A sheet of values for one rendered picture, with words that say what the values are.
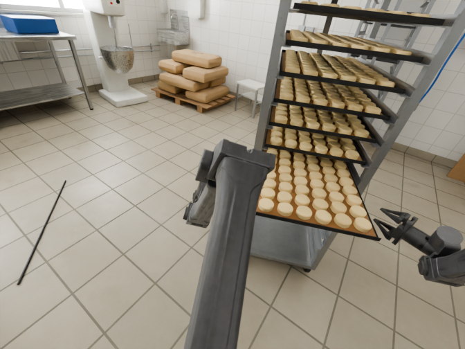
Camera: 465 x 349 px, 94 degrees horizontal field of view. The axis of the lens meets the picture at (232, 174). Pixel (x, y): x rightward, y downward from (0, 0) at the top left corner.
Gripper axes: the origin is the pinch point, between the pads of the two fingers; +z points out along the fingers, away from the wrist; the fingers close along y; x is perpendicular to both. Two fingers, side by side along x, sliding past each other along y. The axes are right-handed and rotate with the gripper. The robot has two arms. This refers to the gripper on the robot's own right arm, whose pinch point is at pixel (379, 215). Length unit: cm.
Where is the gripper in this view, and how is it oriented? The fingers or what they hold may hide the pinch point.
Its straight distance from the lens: 96.8
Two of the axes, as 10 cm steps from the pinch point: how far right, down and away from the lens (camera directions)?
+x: -8.2, 2.2, -5.2
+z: -5.6, -5.0, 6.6
